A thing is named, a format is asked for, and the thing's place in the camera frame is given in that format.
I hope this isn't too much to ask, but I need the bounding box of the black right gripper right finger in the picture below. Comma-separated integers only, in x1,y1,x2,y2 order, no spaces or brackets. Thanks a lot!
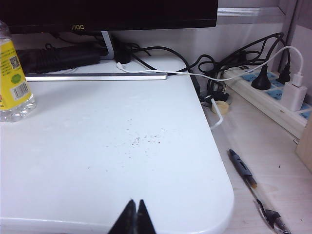
136,199,157,234

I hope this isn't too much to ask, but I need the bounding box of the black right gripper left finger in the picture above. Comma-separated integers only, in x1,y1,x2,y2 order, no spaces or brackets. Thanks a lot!
107,199,136,234

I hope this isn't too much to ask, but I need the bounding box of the clear bottle with yellow label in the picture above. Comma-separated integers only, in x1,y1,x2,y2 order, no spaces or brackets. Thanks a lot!
0,20,37,122

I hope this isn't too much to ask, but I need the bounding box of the grey and clear pen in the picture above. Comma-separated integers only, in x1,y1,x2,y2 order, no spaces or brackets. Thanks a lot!
228,149,291,234

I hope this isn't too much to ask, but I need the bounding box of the beige round tape roll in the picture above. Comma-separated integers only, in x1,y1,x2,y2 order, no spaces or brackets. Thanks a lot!
211,100,231,115

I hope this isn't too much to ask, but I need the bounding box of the silver monitor stand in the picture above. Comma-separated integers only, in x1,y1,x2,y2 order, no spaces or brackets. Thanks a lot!
25,31,169,82

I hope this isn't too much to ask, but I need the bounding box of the white and blue power strip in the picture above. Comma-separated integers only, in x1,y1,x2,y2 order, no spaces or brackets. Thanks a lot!
223,65,312,139

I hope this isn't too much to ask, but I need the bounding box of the black power adapter brick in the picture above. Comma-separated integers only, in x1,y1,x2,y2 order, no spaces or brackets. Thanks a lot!
17,47,102,73

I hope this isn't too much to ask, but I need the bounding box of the black round plug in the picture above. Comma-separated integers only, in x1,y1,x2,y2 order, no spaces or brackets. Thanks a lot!
251,65,271,91

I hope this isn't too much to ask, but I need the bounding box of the white USB charger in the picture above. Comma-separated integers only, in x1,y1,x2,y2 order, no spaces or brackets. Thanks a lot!
284,81,308,112

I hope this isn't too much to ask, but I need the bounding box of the black angular plug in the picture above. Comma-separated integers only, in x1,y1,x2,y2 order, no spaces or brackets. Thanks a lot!
276,48,292,85

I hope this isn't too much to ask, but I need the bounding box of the black AOC monitor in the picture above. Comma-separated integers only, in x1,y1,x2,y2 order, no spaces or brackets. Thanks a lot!
0,0,219,35

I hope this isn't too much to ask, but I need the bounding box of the white USB cable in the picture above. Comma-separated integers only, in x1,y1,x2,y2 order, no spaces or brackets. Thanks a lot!
116,45,304,87

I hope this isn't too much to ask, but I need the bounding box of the black adapter power cord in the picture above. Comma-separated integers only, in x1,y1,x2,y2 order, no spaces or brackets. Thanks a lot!
114,40,203,100

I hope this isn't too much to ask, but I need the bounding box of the black tangled cable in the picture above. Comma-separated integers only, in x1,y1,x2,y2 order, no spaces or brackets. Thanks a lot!
197,33,291,103

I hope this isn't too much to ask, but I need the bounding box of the aluminium frame rail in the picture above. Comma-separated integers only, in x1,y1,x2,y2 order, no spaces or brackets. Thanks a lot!
216,7,287,25

